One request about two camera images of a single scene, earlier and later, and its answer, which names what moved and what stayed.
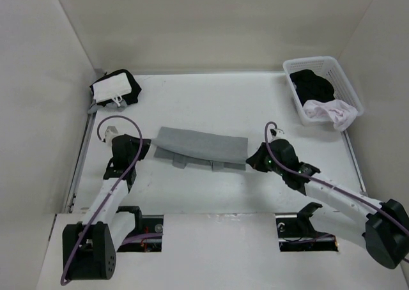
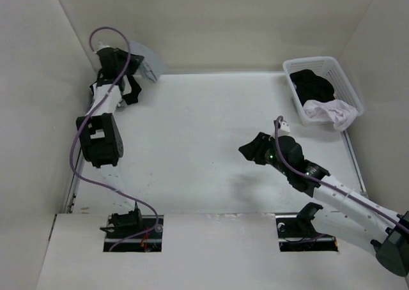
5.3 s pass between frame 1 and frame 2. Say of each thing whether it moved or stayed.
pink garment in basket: stayed
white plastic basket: stayed
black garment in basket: stayed
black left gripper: moved
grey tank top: moved
